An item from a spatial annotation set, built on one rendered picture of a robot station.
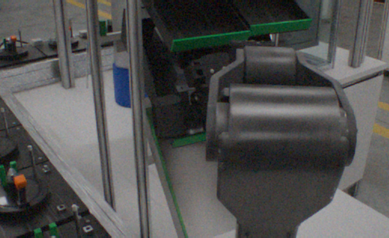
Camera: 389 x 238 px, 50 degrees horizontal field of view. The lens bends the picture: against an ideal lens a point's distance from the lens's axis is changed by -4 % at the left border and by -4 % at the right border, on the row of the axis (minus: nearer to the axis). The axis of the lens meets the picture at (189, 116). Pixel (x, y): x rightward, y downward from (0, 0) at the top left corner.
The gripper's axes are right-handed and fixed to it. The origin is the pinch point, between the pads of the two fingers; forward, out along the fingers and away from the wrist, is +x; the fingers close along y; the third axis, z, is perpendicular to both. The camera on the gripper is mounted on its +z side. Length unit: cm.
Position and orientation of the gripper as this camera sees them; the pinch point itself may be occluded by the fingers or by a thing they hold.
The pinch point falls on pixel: (197, 102)
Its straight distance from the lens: 70.4
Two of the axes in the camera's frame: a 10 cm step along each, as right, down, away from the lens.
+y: -9.0, 2.0, -3.9
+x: -4.2, -1.7, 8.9
